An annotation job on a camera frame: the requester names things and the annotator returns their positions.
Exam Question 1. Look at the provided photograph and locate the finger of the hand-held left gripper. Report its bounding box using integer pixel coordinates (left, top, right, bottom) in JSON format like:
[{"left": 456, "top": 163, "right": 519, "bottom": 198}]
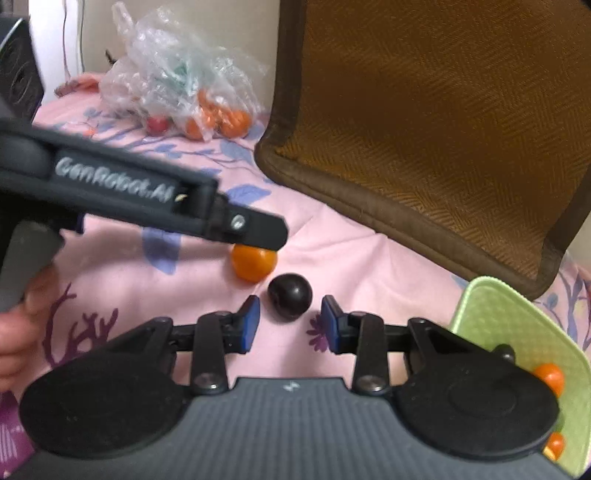
[{"left": 210, "top": 193, "right": 290, "bottom": 253}]

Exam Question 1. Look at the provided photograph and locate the small orange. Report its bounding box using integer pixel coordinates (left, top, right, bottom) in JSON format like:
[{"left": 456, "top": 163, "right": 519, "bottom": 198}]
[
  {"left": 231, "top": 244, "right": 279, "bottom": 283},
  {"left": 532, "top": 363, "right": 566, "bottom": 398},
  {"left": 544, "top": 432, "right": 567, "bottom": 461}
]

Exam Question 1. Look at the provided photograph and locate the black speaker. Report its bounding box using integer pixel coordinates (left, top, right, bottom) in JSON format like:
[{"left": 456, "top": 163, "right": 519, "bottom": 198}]
[{"left": 0, "top": 17, "right": 45, "bottom": 123}]

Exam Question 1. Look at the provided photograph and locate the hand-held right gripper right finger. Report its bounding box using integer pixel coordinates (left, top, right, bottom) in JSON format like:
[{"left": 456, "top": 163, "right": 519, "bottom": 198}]
[{"left": 321, "top": 295, "right": 490, "bottom": 397}]

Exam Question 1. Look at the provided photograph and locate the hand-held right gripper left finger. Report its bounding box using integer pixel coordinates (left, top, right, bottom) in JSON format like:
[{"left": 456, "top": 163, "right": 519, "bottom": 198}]
[{"left": 106, "top": 295, "right": 262, "bottom": 397}]

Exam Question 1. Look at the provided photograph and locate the green plastic basin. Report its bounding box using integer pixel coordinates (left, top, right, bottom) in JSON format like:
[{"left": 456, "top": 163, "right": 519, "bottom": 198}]
[{"left": 450, "top": 276, "right": 591, "bottom": 479}]

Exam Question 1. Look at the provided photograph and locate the dark round plum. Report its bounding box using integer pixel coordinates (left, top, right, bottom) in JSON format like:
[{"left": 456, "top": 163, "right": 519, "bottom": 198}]
[{"left": 268, "top": 273, "right": 314, "bottom": 320}]

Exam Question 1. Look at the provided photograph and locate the person's left hand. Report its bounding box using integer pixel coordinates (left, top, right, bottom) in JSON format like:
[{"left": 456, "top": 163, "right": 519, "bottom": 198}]
[{"left": 0, "top": 265, "right": 62, "bottom": 394}]

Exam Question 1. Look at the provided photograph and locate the clear plastic bag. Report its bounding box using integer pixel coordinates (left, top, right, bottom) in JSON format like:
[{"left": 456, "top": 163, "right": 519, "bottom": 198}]
[{"left": 99, "top": 2, "right": 269, "bottom": 142}]

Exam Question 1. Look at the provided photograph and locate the brown woven seat cushion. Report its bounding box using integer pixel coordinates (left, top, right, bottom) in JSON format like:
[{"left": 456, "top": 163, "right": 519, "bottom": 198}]
[{"left": 255, "top": 0, "right": 591, "bottom": 302}]

